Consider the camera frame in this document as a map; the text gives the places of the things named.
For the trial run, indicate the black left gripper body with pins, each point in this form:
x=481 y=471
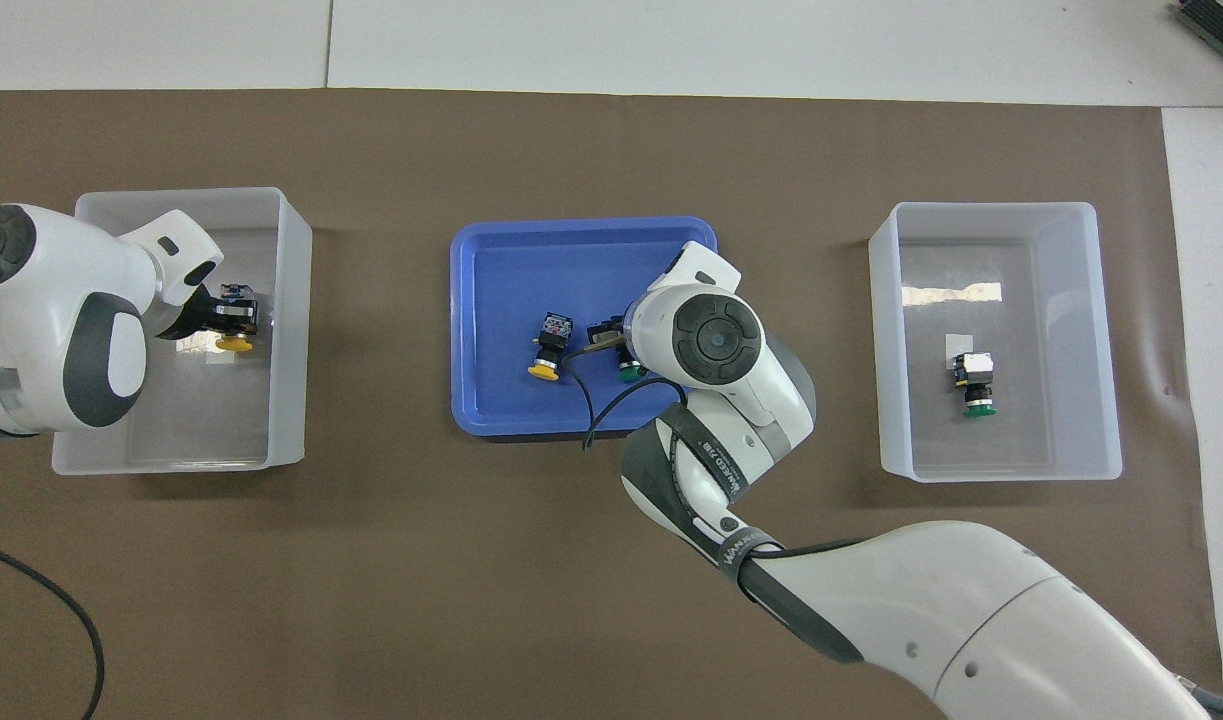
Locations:
x=193 y=315

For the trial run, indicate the yellow push button switch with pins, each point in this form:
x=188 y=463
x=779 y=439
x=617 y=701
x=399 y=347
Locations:
x=550 y=345
x=235 y=344

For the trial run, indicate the green push button switch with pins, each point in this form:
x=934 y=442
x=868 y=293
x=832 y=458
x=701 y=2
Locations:
x=630 y=374
x=976 y=385

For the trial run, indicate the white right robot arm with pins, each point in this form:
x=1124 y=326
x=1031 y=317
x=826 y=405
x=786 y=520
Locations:
x=731 y=350

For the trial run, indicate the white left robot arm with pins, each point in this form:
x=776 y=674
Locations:
x=41 y=280

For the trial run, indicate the white paper label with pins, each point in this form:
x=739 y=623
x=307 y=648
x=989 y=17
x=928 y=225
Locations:
x=956 y=342
x=216 y=359

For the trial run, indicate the translucent white plastic box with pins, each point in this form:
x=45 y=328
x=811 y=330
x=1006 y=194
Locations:
x=261 y=420
x=1051 y=300

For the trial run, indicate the blue plastic tray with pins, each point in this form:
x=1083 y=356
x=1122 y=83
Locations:
x=511 y=270

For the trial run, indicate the brown table mat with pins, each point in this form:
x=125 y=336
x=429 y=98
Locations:
x=371 y=560

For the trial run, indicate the grey ribbed device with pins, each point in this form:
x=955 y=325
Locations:
x=1221 y=25

